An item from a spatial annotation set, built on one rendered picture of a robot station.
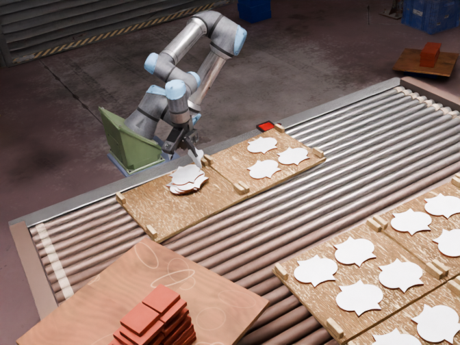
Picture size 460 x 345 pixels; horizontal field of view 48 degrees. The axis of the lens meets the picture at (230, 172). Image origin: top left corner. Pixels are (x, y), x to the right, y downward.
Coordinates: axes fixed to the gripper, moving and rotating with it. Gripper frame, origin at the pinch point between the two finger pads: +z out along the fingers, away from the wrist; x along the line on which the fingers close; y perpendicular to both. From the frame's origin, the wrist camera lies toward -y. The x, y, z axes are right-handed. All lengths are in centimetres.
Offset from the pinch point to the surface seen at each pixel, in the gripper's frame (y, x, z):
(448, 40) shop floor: 431, -28, 103
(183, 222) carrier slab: -21.7, -12.8, 8.5
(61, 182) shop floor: 64, 175, 102
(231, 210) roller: -6.3, -24.7, 10.4
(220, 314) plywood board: -60, -53, -2
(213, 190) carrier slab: -0.3, -13.1, 8.5
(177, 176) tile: -2.5, 2.4, 4.3
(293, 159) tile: 31.6, -33.3, 7.7
